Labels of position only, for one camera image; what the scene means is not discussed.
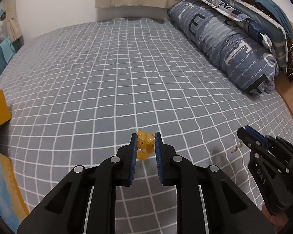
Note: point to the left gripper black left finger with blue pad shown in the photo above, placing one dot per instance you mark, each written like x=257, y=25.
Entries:
x=84, y=201

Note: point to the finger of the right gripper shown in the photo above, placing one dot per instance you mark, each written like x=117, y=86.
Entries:
x=246, y=138
x=256, y=132

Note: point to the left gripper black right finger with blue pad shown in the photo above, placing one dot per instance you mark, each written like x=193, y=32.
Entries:
x=208, y=201

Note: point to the person's right hand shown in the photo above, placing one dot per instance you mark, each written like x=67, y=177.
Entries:
x=279, y=220

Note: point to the blue grey lettered pillow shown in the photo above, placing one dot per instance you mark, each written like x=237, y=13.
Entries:
x=247, y=64

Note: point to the blue yellow cardboard box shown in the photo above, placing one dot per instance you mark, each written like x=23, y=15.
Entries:
x=12, y=206

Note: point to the grey checked bed sheet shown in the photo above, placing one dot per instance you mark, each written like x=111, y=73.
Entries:
x=78, y=93

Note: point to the patterned folded quilt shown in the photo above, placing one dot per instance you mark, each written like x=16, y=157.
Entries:
x=249, y=25

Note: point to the dark blue folded cloth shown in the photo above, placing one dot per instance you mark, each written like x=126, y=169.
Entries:
x=273, y=9

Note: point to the teal suitcase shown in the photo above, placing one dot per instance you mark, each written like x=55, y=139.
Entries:
x=7, y=51

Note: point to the narrow beige side curtain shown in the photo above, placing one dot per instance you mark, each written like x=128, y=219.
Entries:
x=13, y=27

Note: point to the blue desk lamp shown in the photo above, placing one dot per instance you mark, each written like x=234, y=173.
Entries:
x=2, y=15

